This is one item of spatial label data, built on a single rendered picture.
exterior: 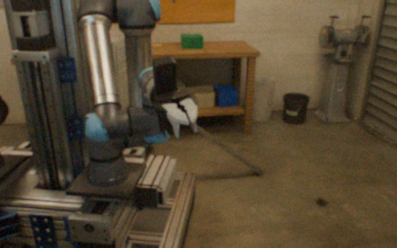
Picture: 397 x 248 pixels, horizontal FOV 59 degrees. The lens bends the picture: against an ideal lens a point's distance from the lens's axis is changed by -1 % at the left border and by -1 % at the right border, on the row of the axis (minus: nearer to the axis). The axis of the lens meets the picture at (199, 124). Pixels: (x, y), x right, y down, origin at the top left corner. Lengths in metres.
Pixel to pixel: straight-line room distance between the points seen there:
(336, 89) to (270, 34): 0.94
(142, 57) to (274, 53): 3.10
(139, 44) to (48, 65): 0.34
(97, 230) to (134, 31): 0.63
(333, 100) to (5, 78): 3.53
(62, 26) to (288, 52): 3.19
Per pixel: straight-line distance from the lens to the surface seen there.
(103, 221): 1.18
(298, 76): 4.32
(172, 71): 0.74
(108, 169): 1.24
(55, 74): 1.33
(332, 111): 4.21
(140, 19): 1.11
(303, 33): 4.23
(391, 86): 3.88
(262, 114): 3.95
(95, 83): 0.97
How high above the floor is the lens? 1.47
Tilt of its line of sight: 22 degrees down
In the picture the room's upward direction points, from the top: straight up
